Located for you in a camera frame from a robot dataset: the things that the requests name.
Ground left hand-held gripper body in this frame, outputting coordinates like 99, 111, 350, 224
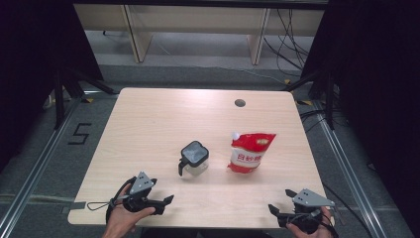
122, 171, 157, 214

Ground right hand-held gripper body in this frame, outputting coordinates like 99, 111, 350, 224
278, 187, 335, 234

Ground glass jar with black lid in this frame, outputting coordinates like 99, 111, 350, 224
177, 140, 210, 178

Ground red white spouted pouch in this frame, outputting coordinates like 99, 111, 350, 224
227, 131, 277, 175

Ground person's right hand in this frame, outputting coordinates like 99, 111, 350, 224
286, 207, 335, 238

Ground person's left hand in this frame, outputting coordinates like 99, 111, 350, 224
108, 183, 157, 232

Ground grey tape strip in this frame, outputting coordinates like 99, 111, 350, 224
62, 201, 87, 214

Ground black metal stand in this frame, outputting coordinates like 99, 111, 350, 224
281, 70, 336, 131
52, 67, 118, 130

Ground flat grey floor strip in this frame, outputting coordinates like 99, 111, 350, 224
0, 193, 72, 204

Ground beige wooden furniture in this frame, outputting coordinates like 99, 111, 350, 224
72, 3, 326, 65

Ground dark curtain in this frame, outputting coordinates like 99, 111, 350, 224
301, 0, 420, 229
0, 0, 103, 173

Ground black wrist strap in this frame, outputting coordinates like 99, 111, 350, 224
105, 177, 137, 223

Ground thin black floor cable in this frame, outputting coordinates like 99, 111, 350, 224
322, 182, 374, 237

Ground aluminium floor rail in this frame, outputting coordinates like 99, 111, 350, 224
313, 100, 384, 238
0, 95, 83, 238

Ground thin grey cord loop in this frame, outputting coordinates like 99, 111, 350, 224
86, 200, 115, 212

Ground bundle of black cables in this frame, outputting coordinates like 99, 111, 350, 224
263, 8, 311, 78

